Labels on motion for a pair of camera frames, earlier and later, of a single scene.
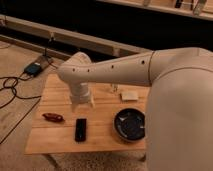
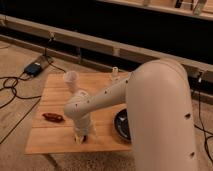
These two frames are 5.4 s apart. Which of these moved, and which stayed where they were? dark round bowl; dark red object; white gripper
Moved: white gripper
Stayed: dark round bowl; dark red object
